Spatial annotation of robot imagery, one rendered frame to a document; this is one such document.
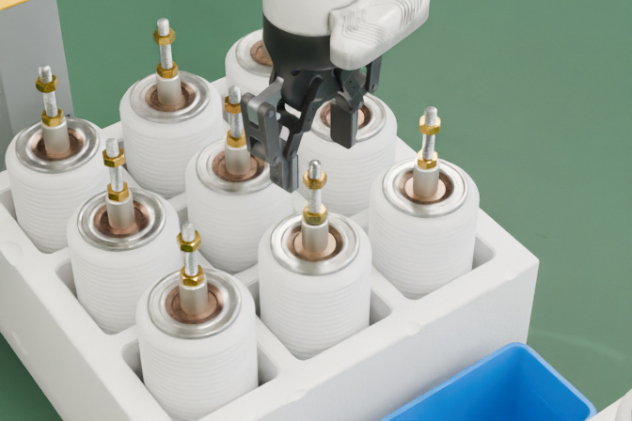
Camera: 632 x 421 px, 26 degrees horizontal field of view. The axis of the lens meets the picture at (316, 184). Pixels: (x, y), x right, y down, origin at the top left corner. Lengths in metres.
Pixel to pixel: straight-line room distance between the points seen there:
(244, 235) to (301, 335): 0.11
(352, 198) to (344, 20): 0.36
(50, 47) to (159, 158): 0.17
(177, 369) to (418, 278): 0.25
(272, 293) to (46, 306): 0.20
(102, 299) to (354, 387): 0.23
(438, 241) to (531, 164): 0.45
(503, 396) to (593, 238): 0.30
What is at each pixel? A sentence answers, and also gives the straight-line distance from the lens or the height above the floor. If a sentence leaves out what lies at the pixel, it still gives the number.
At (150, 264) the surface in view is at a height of 0.24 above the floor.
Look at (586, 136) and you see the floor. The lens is 1.66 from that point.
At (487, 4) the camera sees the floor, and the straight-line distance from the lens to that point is 1.86.
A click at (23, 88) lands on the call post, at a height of 0.21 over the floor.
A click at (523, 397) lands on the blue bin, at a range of 1.30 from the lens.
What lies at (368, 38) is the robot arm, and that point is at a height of 0.51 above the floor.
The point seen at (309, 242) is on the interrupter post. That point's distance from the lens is 1.13.
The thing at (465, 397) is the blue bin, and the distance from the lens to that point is 1.25.
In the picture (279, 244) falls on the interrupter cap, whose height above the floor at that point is 0.25.
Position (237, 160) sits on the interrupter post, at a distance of 1.20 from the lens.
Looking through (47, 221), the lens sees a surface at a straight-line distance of 1.26.
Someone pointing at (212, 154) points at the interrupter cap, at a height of 0.25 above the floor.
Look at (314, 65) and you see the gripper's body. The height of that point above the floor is 0.47.
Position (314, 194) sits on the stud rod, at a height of 0.31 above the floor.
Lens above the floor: 1.07
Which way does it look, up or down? 43 degrees down
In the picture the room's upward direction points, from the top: straight up
